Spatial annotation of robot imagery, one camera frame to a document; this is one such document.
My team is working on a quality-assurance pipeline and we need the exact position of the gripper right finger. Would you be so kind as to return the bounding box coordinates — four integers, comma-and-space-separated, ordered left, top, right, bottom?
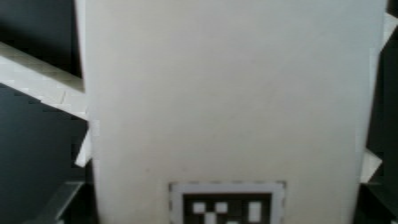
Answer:
354, 183, 398, 224

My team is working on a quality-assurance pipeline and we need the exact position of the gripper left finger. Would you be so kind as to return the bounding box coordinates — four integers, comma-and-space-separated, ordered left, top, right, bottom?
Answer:
23, 181, 84, 224

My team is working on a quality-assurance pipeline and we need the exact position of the small white tagged block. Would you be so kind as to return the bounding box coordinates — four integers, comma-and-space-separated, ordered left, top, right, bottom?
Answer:
78, 0, 387, 224

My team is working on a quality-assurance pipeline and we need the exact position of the white U-shaped boundary frame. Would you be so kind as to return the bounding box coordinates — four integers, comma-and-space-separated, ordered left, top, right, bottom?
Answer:
0, 42, 87, 119

